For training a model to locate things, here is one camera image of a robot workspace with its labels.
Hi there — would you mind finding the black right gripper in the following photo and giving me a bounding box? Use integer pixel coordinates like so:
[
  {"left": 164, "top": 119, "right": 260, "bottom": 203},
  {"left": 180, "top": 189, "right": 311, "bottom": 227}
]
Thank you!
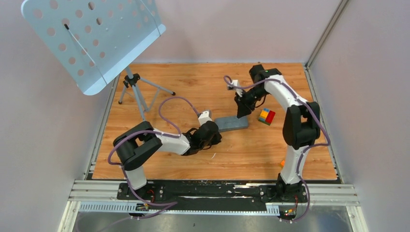
[{"left": 234, "top": 86, "right": 269, "bottom": 119}]

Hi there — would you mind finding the grey glasses case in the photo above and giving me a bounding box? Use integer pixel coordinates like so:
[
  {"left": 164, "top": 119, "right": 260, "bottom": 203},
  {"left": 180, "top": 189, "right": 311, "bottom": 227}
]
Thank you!
[{"left": 215, "top": 116, "right": 249, "bottom": 132}]

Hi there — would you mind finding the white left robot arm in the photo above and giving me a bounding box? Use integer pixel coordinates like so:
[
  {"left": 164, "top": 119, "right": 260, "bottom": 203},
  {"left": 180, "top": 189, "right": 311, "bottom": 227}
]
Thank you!
[{"left": 113, "top": 121, "right": 222, "bottom": 200}]

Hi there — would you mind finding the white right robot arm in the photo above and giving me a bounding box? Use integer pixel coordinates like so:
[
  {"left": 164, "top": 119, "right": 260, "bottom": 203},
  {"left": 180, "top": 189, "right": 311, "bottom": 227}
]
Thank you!
[{"left": 224, "top": 65, "right": 321, "bottom": 202}]

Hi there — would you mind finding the colourful toy brick block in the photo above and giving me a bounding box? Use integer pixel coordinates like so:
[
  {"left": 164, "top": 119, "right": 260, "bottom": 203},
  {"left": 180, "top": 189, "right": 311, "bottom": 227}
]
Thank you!
[{"left": 258, "top": 108, "right": 276, "bottom": 126}]

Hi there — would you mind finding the blue music stand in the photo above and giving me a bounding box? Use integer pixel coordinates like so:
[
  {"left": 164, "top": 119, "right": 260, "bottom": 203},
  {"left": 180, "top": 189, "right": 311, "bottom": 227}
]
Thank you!
[{"left": 21, "top": 0, "right": 166, "bottom": 114}]

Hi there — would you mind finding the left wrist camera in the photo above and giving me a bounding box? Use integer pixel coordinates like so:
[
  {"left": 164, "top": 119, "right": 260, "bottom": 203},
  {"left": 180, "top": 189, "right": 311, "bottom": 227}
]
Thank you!
[{"left": 198, "top": 110, "right": 213, "bottom": 126}]

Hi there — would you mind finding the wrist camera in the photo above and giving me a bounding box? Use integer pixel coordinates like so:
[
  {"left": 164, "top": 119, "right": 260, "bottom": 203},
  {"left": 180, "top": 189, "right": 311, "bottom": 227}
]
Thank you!
[
  {"left": 198, "top": 110, "right": 213, "bottom": 126},
  {"left": 229, "top": 79, "right": 245, "bottom": 98}
]

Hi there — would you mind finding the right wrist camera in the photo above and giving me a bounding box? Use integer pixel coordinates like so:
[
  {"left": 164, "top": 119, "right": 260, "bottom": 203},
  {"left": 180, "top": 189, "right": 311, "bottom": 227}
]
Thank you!
[{"left": 229, "top": 79, "right": 245, "bottom": 98}]

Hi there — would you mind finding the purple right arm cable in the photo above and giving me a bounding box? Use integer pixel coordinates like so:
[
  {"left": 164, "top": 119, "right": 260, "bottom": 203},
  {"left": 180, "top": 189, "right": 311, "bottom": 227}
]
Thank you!
[{"left": 223, "top": 75, "right": 331, "bottom": 223}]

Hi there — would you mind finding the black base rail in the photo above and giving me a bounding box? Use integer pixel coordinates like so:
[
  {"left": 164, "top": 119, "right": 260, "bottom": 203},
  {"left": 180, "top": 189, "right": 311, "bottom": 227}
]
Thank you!
[{"left": 117, "top": 180, "right": 308, "bottom": 212}]

